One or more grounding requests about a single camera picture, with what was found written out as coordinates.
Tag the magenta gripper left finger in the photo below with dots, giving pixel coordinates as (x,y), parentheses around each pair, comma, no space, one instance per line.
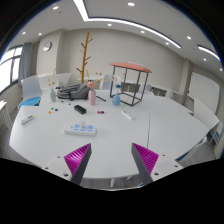
(77,162)

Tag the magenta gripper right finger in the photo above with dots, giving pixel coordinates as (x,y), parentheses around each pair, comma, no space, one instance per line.
(145,160)

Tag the black rectangular box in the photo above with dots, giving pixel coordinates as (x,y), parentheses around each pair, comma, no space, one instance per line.
(80,109)

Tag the white remote control centre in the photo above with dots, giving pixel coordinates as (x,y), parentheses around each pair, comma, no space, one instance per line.
(127,115)

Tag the white remote control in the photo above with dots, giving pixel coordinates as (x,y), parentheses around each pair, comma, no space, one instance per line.
(26,120)
(127,115)

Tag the green and blue tokens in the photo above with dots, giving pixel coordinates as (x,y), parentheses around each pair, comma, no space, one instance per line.
(53,108)

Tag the white remote control left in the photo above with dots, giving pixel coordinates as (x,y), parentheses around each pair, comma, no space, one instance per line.
(26,120)

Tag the blue vase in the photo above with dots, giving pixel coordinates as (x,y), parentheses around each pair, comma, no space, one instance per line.
(116,100)

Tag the pink vase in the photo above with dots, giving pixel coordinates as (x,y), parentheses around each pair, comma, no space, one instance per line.
(92,97)

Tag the grey backpack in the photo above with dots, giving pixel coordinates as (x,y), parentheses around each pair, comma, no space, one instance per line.
(73,92)

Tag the white chair blue seat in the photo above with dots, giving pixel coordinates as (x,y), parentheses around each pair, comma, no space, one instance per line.
(31,91)

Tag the wooden coat tree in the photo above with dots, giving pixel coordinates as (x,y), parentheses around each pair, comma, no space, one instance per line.
(85,57)

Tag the whiteboard on right wall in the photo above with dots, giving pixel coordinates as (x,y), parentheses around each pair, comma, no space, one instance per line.
(205,90)

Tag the black frame orange-top stand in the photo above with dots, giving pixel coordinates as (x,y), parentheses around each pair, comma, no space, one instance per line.
(139,69)

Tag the round wall clock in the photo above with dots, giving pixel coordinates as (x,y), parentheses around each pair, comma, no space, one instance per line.
(47,46)

